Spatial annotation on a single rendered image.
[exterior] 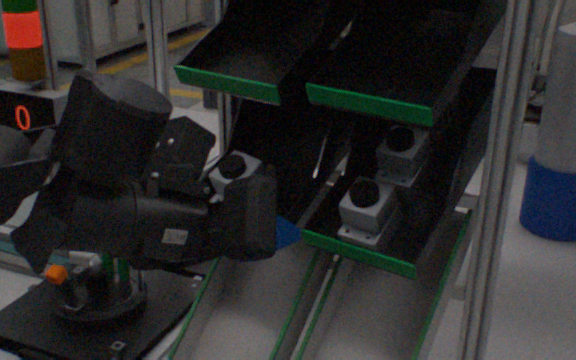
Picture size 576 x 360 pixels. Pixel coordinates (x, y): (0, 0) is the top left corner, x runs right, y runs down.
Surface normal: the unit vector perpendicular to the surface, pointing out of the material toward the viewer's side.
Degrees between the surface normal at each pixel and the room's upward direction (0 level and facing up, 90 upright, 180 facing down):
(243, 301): 45
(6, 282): 0
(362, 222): 115
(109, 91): 26
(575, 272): 0
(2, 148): 32
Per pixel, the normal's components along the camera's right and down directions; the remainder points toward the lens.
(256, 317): -0.36, -0.41
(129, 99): 0.46, -0.83
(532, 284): 0.03, -0.91
